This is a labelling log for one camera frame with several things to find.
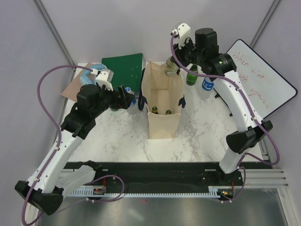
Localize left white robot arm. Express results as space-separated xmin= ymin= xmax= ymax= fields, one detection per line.
xmin=15 ymin=84 xmax=135 ymax=215

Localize purple cable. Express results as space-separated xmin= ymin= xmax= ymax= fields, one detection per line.
xmin=21 ymin=65 xmax=95 ymax=226
xmin=170 ymin=32 xmax=280 ymax=169

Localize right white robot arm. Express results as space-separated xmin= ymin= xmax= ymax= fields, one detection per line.
xmin=171 ymin=24 xmax=273 ymax=186

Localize white whiteboard black frame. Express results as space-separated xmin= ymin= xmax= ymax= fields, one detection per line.
xmin=227 ymin=39 xmax=298 ymax=118

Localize pink brown notebook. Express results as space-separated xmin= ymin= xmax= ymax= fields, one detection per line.
xmin=61 ymin=68 xmax=85 ymax=101

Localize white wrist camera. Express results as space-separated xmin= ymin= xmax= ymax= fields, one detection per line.
xmin=171 ymin=22 xmax=191 ymax=49
xmin=91 ymin=69 xmax=114 ymax=91

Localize green Perrier glass bottle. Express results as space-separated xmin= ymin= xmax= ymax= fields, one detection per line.
xmin=186 ymin=65 xmax=198 ymax=86

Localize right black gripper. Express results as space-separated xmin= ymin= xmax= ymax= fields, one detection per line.
xmin=171 ymin=35 xmax=205 ymax=68

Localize green ring binder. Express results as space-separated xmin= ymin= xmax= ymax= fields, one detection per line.
xmin=101 ymin=53 xmax=144 ymax=93

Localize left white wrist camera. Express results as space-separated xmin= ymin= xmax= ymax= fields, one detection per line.
xmin=91 ymin=69 xmax=114 ymax=91

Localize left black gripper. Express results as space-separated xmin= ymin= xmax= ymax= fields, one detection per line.
xmin=91 ymin=83 xmax=135 ymax=118

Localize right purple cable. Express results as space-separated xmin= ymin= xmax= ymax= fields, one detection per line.
xmin=170 ymin=32 xmax=280 ymax=169

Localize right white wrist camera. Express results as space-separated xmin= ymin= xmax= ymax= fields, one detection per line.
xmin=171 ymin=22 xmax=191 ymax=49

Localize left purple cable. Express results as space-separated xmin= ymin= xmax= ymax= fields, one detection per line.
xmin=21 ymin=65 xmax=95 ymax=226

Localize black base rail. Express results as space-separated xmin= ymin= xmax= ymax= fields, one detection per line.
xmin=63 ymin=161 xmax=243 ymax=189

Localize light blue headphones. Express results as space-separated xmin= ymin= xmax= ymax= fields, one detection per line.
xmin=80 ymin=69 xmax=95 ymax=85

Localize white cable duct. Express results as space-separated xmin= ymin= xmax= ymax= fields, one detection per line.
xmin=68 ymin=186 xmax=229 ymax=198

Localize blue-capped water bottle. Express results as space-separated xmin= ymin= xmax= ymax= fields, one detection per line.
xmin=125 ymin=87 xmax=138 ymax=115
xmin=200 ymin=77 xmax=214 ymax=101

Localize beige canvas tote bag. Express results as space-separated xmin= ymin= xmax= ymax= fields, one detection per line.
xmin=138 ymin=61 xmax=186 ymax=139

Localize clear green-capped bottle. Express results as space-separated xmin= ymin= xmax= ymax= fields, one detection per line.
xmin=164 ymin=56 xmax=180 ymax=77

